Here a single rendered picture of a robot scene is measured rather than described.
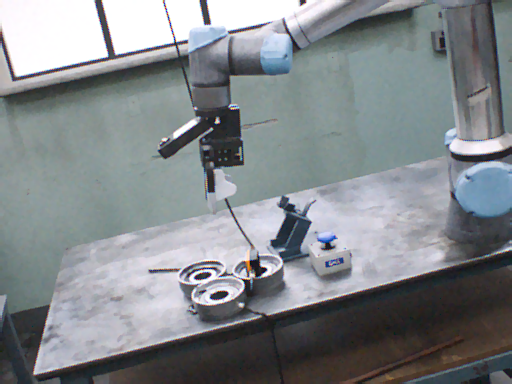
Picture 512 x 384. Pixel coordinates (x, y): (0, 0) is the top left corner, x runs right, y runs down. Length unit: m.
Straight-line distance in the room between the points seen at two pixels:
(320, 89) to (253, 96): 0.31
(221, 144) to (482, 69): 0.49
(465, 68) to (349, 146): 1.92
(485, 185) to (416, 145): 1.99
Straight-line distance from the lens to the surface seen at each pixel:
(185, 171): 2.90
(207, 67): 1.19
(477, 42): 1.14
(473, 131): 1.18
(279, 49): 1.16
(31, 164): 2.92
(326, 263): 1.30
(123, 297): 1.42
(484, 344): 1.51
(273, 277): 1.28
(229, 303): 1.21
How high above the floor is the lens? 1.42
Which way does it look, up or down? 19 degrees down
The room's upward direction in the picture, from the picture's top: 11 degrees counter-clockwise
